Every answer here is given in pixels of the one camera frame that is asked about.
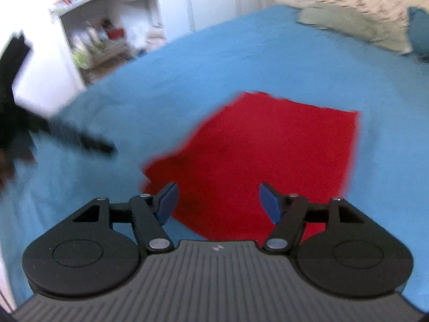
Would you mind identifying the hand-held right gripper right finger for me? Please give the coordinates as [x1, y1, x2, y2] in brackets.
[259, 182, 370, 252]

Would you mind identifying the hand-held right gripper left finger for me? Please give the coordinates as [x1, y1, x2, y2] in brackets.
[66, 181, 180, 253]

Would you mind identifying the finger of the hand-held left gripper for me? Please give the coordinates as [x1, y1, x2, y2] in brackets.
[47, 118, 118, 156]

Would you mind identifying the red sweater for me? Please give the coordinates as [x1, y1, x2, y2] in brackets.
[140, 90, 361, 242]

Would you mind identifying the green plastic bag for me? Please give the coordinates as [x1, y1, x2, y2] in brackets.
[71, 45, 96, 70]

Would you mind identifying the bed with blue sheet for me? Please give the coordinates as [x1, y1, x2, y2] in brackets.
[0, 5, 429, 313]

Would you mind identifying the white shelf unit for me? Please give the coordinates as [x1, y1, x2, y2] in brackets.
[47, 0, 189, 87]

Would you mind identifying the white and grey wardrobe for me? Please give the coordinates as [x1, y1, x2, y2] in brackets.
[184, 0, 239, 33]

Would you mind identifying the green pillow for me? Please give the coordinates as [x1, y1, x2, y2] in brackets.
[296, 5, 412, 55]

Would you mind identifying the blue pillow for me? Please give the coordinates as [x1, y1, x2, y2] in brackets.
[406, 6, 429, 60]

